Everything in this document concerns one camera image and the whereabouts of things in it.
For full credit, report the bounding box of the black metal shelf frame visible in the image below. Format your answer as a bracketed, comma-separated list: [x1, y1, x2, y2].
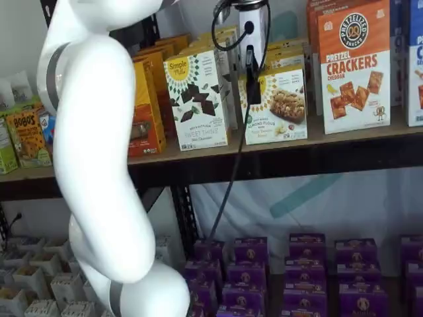
[127, 13, 423, 247]

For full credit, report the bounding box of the wooden shelf board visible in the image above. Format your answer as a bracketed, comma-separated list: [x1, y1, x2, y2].
[0, 163, 63, 184]
[127, 107, 423, 166]

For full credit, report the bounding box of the white pouch bag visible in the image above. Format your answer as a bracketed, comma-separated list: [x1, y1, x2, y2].
[0, 71, 37, 112]

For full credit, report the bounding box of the black looped cable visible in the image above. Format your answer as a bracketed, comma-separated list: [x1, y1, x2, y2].
[210, 0, 256, 52]

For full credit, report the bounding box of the purple Annie's box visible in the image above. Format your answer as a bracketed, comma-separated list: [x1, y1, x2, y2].
[227, 263, 267, 289]
[336, 262, 381, 288]
[413, 286, 423, 317]
[339, 283, 388, 317]
[289, 232, 327, 262]
[405, 261, 423, 289]
[186, 280, 219, 310]
[221, 283, 266, 308]
[193, 240, 225, 265]
[283, 283, 328, 317]
[233, 236, 268, 265]
[285, 258, 328, 285]
[184, 260, 223, 285]
[401, 234, 423, 265]
[215, 304, 265, 317]
[334, 238, 378, 265]

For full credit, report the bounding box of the translucent plastic sheet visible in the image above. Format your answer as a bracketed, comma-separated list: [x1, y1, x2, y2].
[188, 166, 423, 245]

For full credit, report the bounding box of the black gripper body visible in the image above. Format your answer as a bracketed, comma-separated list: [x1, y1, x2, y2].
[245, 44, 262, 79]

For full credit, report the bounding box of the orange snack bar box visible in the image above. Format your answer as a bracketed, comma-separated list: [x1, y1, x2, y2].
[127, 61, 167, 158]
[154, 34, 192, 57]
[132, 49, 176, 133]

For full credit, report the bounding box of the orange pretzel crackers box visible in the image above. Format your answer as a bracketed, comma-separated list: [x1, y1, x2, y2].
[305, 0, 391, 116]
[317, 5, 392, 135]

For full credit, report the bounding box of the small blue white box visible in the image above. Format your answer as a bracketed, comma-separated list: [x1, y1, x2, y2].
[38, 110, 58, 146]

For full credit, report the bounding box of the black power plug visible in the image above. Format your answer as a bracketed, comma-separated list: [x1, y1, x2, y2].
[9, 211, 23, 232]

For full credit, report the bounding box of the orange Bobo's snack box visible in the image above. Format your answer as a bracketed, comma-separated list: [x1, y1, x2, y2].
[5, 110, 54, 168]

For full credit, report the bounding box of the Simple Mills almond bars box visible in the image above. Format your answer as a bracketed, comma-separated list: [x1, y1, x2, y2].
[264, 38, 309, 57]
[238, 64, 309, 145]
[262, 52, 305, 72]

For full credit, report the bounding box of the blue and white cracker box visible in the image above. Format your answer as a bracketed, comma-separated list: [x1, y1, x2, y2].
[389, 0, 410, 107]
[406, 0, 423, 127]

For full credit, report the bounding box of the Simple Mills sweet thins box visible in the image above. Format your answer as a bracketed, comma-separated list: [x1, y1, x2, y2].
[163, 49, 231, 152]
[188, 25, 239, 50]
[180, 41, 239, 131]

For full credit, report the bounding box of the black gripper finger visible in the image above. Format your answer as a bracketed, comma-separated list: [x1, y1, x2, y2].
[248, 77, 262, 104]

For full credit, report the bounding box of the green snack box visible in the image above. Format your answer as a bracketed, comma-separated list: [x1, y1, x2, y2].
[0, 116, 20, 175]

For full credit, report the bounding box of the grey hanging cable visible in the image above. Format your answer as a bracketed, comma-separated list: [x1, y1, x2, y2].
[206, 98, 252, 240]

